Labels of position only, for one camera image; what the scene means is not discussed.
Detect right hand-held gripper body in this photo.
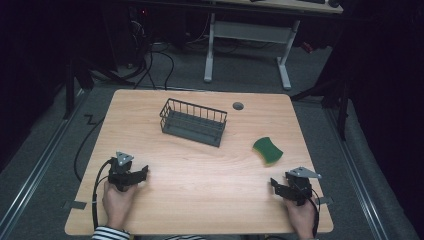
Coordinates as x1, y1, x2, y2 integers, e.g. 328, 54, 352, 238
279, 166, 323, 207

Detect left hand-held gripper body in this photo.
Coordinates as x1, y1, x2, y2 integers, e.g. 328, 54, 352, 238
107, 151, 141, 193

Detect person's right hand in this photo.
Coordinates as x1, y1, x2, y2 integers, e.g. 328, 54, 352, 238
282, 196, 318, 240

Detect person's left hand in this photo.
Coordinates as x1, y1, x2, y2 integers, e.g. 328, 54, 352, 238
101, 181, 138, 232

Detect green and yellow sponge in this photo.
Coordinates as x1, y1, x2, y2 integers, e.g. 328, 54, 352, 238
251, 136, 285, 165

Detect black metal stand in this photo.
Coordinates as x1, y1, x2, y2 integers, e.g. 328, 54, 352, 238
289, 78, 352, 142
62, 56, 134, 121

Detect dark computer tower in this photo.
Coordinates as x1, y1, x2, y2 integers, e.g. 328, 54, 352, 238
99, 4, 153, 69

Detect white-legged wooden desk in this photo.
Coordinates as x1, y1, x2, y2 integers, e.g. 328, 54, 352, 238
199, 0, 345, 92

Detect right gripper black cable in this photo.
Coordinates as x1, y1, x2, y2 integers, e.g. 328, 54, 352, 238
308, 187, 322, 238

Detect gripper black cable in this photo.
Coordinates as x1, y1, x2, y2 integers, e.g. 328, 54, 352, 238
308, 187, 322, 238
91, 158, 115, 232

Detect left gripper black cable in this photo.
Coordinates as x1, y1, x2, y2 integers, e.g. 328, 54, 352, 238
91, 158, 115, 232

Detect black floor cable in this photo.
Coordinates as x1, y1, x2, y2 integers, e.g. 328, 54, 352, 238
73, 114, 106, 184

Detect metal floor rail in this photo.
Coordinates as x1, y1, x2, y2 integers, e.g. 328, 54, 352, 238
324, 106, 390, 240
0, 89, 88, 234

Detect black wire rack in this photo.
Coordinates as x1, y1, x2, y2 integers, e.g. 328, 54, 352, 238
159, 97, 229, 148

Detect bundle of black floor cables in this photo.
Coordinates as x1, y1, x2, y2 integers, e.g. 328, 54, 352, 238
132, 41, 176, 91

